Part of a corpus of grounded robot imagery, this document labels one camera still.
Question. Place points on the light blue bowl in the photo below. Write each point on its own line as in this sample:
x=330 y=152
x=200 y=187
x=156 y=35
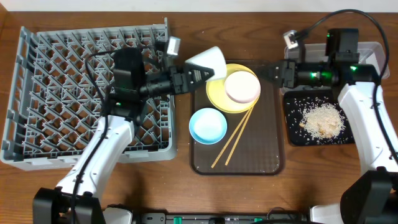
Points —
x=208 y=126

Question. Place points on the yellow plate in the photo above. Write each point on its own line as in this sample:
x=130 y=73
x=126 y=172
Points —
x=217 y=96

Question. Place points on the wooden chopstick left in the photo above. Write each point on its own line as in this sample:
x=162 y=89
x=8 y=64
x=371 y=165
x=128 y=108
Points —
x=229 y=140

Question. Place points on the wooden chopstick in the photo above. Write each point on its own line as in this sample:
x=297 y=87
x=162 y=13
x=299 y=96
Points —
x=229 y=140
x=239 y=136

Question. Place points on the rice and food scraps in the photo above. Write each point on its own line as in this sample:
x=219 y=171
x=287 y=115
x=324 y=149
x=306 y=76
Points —
x=323 y=121

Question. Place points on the grey dishwasher rack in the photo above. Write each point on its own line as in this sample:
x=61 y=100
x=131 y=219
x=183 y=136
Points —
x=54 y=101

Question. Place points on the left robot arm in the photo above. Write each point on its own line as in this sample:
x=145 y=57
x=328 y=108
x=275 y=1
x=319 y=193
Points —
x=76 y=198

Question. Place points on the wooden chopstick right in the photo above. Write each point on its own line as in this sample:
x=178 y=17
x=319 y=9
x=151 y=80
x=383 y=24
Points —
x=239 y=136

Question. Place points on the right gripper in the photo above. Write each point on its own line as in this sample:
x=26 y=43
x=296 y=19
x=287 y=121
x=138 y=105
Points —
x=287 y=72

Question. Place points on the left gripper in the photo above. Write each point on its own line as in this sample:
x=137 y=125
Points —
x=180 y=81

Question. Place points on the white cup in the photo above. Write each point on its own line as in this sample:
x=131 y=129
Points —
x=211 y=58

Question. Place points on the clear plastic bin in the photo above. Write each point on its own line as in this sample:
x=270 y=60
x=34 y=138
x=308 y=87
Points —
x=369 y=53

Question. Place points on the pink bowl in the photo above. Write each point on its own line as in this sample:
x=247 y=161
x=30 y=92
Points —
x=242 y=87

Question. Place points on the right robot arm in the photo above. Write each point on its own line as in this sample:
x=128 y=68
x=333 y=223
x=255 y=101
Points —
x=373 y=197

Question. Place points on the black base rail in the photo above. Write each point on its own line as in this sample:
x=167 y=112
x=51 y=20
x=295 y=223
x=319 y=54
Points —
x=185 y=218

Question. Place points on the brown serving tray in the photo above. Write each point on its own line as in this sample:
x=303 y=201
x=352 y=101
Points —
x=260 y=149

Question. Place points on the black tray bin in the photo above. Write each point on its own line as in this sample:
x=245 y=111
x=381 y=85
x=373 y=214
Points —
x=295 y=130

